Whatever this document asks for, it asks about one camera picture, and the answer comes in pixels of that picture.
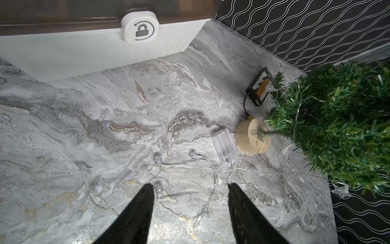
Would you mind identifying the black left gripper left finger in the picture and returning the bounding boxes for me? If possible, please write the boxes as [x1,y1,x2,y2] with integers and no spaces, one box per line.
[95,184,154,244]

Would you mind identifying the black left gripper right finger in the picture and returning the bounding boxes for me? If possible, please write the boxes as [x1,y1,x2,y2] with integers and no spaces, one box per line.
[228,183,288,244]

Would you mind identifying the clear string lights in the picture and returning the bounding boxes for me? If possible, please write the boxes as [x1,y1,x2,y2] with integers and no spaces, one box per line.
[91,135,334,232]

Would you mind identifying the small green christmas tree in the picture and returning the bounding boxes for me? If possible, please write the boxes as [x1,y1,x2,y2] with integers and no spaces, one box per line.
[249,62,390,192]

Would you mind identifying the brown lid white storage box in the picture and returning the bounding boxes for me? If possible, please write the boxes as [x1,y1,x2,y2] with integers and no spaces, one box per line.
[1,1,220,81]

